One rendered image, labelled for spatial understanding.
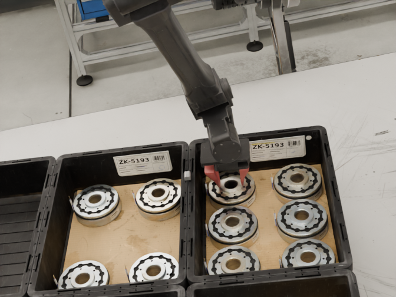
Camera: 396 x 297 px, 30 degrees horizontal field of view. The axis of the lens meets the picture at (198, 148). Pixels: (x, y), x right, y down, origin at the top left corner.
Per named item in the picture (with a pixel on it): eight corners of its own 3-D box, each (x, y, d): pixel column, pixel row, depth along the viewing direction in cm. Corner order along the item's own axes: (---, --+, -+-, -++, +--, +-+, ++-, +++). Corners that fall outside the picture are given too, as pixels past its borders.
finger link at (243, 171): (253, 193, 157) (247, 161, 151) (219, 197, 158) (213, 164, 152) (252, 171, 162) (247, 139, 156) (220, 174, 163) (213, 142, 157)
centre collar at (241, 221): (218, 217, 154) (218, 214, 153) (242, 212, 154) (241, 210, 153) (222, 234, 150) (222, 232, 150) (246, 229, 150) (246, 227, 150)
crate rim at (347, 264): (190, 147, 165) (188, 139, 163) (325, 132, 162) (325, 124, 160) (188, 291, 135) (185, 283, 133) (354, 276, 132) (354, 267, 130)
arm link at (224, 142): (224, 73, 143) (183, 89, 144) (234, 108, 134) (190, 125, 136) (244, 116, 151) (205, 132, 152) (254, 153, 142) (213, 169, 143)
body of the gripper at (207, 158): (250, 165, 152) (246, 138, 147) (201, 170, 153) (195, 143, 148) (250, 144, 156) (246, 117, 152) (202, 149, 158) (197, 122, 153)
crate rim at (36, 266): (59, 162, 168) (57, 154, 166) (190, 147, 165) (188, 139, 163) (29, 306, 138) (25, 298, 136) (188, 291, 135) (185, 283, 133)
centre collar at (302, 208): (289, 208, 152) (289, 206, 152) (313, 207, 152) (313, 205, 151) (289, 225, 149) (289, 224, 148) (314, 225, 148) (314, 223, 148)
